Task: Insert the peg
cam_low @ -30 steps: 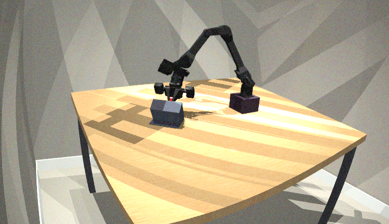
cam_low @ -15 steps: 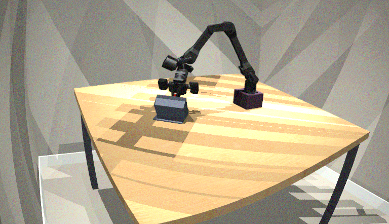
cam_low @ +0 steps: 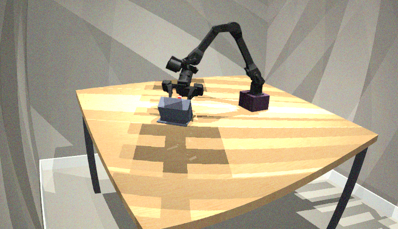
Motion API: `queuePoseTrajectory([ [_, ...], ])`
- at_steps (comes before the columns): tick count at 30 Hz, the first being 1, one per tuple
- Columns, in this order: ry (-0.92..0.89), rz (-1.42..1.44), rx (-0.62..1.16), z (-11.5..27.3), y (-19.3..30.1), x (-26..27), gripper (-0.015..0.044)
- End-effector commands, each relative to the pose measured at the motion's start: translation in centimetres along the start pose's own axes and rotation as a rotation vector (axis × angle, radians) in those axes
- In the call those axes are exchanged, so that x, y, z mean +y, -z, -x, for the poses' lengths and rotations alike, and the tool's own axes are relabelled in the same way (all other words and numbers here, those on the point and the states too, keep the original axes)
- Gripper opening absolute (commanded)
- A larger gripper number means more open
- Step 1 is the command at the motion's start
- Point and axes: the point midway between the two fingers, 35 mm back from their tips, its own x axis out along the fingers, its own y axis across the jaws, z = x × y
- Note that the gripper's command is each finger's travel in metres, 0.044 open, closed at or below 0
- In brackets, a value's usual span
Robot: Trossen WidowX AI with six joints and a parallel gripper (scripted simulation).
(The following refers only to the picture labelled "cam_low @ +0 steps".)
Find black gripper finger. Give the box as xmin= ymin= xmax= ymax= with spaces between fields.
xmin=165 ymin=85 xmax=173 ymax=97
xmin=187 ymin=87 xmax=198 ymax=100

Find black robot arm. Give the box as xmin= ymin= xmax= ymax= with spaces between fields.
xmin=166 ymin=21 xmax=265 ymax=96

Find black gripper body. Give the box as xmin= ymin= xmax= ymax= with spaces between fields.
xmin=162 ymin=71 xmax=204 ymax=96

